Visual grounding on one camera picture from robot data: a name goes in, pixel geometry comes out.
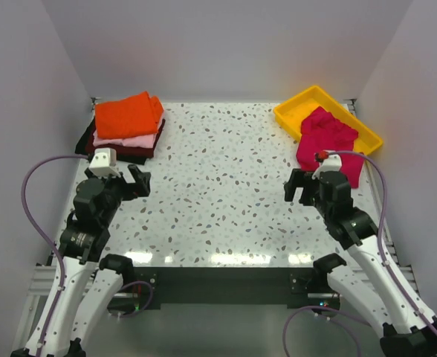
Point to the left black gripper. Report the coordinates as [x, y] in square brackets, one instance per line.
[141, 179]

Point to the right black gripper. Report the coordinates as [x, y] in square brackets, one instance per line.
[296, 180]

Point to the magenta t shirt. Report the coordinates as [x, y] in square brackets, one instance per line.
[322, 131]

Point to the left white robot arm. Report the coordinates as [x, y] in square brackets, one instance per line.
[85, 281]

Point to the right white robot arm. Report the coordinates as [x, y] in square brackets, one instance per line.
[403, 322]

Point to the maroon folded t shirt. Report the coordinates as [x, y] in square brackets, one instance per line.
[121, 150]

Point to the pink folded t shirt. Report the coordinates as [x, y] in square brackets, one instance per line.
[142, 141]

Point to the black folded t shirt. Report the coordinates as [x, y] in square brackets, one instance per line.
[80, 147]

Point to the orange folded t shirt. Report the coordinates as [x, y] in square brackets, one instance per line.
[130, 117]

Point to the yellow plastic tray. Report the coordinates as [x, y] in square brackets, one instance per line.
[290, 115]

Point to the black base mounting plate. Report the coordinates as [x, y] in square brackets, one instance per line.
[291, 287]

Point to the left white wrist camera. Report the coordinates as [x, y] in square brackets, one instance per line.
[104, 163]

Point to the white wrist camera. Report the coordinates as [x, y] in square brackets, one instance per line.
[327, 162]
[104, 163]

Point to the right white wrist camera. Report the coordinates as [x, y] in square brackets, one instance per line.
[327, 162]

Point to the aluminium frame rail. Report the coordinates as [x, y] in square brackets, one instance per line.
[44, 276]

